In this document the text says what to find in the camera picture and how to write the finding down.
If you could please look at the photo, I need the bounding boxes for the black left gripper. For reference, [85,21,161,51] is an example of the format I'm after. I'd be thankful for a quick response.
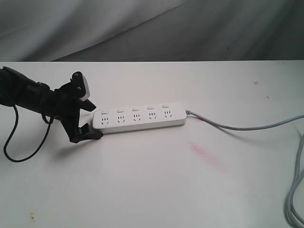
[55,82,103,143]

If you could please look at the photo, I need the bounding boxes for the white five-outlet power strip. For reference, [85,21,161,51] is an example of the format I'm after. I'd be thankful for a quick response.
[92,102,187,134]

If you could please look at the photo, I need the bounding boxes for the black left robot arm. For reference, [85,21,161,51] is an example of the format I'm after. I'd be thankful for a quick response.
[0,66,103,143]

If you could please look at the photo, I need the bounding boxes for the grey backdrop cloth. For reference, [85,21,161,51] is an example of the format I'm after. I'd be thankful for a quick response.
[0,0,304,61]

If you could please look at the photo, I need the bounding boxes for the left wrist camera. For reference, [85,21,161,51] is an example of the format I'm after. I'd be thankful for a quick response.
[70,71,90,102]

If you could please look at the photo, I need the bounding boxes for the black left camera cable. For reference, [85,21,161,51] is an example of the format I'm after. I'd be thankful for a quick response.
[3,91,72,163]

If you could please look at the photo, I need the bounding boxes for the grey power cable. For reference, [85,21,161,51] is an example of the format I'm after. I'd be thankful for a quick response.
[186,110,304,228]

